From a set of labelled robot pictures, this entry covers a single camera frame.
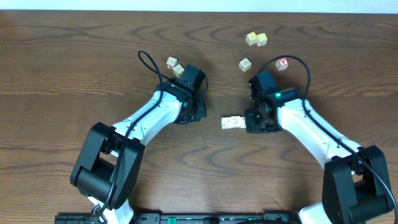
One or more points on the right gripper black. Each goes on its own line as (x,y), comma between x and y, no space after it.
(252,127)

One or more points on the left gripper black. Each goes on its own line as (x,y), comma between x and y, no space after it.
(195,112)

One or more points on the white block red print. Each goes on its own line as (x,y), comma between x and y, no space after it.
(243,122)

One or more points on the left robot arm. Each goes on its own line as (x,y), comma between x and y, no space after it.
(108,164)

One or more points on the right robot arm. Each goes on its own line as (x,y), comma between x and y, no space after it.
(356,185)

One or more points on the white block yellow side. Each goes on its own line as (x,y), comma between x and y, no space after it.
(178,70)

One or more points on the white block red side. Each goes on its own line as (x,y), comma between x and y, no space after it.
(171,62)

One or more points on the white yellow block centre right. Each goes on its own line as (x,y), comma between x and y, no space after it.
(245,64)

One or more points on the red letter block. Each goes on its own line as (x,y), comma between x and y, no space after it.
(281,63)

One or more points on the yellow block far right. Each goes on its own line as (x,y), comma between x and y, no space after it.
(261,39)

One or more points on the yellow block far left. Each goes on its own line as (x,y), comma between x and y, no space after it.
(251,38)

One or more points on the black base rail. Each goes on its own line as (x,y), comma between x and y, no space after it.
(156,218)

